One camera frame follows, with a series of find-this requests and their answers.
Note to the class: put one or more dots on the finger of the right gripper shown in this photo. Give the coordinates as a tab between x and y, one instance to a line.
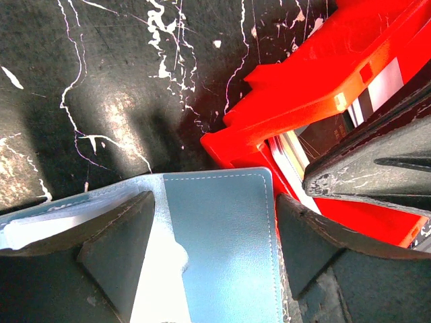
386	162

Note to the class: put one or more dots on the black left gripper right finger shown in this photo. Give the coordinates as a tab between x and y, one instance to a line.
339	275

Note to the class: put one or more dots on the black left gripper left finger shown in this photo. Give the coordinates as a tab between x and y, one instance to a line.
85	272

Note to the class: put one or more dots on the red plastic card tray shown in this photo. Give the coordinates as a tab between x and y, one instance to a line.
321	79

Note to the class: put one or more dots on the blue leather card holder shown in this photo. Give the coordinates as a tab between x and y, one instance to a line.
212	250

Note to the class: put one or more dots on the black VIP card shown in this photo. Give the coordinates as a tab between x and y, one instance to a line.
319	137

